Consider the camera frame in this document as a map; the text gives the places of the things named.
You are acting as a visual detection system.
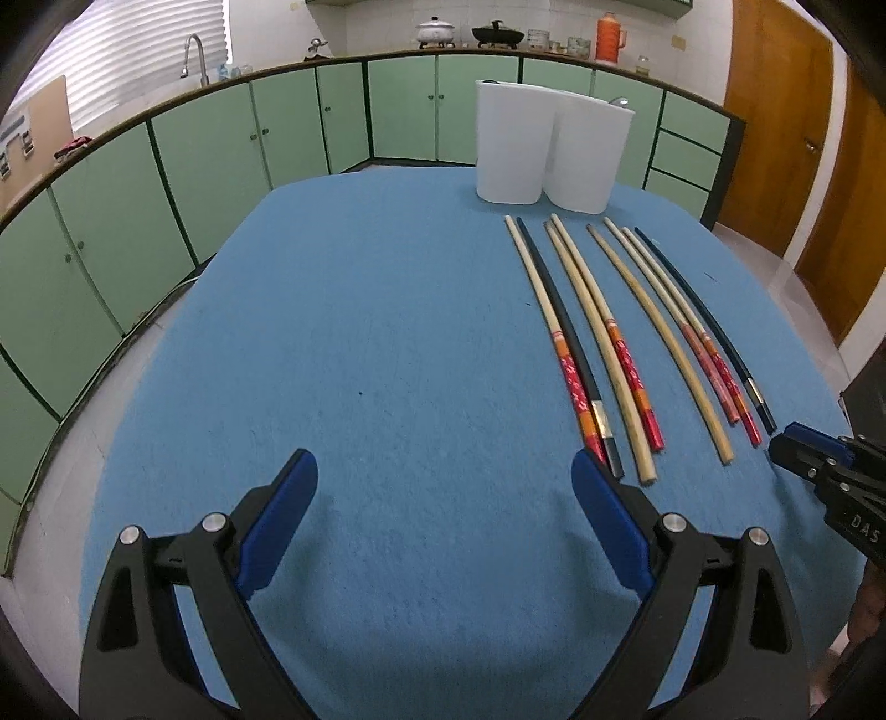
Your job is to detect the metal sink faucet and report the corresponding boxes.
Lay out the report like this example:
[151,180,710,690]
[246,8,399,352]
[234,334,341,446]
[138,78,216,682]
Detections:
[181,34,209,88]

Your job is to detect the white window blinds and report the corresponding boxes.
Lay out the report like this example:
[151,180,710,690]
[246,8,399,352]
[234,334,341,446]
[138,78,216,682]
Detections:
[65,0,229,136]

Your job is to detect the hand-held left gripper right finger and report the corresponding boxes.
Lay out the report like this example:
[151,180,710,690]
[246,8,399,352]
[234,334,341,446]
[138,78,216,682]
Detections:
[571,449,811,720]

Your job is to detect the person's right hand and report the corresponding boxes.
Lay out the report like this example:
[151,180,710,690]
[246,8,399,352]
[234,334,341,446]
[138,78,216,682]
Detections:
[853,560,886,628]

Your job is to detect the blue table cloth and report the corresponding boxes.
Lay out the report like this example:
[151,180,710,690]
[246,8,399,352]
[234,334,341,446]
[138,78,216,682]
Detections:
[78,168,856,720]

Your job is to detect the white double utensil holder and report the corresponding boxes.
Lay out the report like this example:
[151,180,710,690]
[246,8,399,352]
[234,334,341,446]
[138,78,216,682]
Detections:
[475,79,636,214]

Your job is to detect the black wok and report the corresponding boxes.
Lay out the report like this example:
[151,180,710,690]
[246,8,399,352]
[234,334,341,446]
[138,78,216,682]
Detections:
[472,20,526,49]

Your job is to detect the orange thermos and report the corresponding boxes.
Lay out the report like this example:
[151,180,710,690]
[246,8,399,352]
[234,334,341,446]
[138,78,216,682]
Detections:
[596,12,627,66]

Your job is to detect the green kitchen cabinet unit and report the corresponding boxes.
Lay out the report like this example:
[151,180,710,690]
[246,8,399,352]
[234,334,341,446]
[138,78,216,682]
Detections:
[0,50,745,575]

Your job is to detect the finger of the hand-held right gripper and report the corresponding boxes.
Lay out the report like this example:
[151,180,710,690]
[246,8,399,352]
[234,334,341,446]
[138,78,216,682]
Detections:
[785,424,859,472]
[768,433,842,496]

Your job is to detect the red patterned chopstick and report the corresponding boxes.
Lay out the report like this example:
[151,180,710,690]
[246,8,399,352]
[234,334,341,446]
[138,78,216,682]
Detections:
[505,215,609,466]
[604,217,743,426]
[623,227,763,444]
[550,213,667,454]

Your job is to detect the white cooking pot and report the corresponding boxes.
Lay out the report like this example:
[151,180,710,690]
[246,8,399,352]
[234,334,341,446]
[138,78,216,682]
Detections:
[415,17,458,48]

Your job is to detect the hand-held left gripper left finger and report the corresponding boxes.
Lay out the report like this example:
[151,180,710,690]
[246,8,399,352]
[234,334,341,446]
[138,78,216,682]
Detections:
[78,449,320,720]

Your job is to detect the black chopstick silver band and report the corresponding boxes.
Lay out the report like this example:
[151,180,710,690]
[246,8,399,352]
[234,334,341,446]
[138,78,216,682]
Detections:
[516,217,624,480]
[633,227,777,437]

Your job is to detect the cardboard box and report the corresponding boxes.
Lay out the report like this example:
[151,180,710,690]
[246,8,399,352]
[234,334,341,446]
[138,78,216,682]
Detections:
[0,75,74,209]

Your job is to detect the black box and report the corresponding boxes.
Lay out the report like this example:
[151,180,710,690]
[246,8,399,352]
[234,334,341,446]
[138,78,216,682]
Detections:
[839,349,886,440]

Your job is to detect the plain bamboo chopstick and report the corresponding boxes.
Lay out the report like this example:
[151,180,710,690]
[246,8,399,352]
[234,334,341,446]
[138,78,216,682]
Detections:
[586,223,736,465]
[544,222,658,486]

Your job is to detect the wooden door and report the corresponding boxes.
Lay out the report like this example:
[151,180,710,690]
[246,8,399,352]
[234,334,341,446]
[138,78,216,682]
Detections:
[723,0,835,257]
[792,55,886,347]

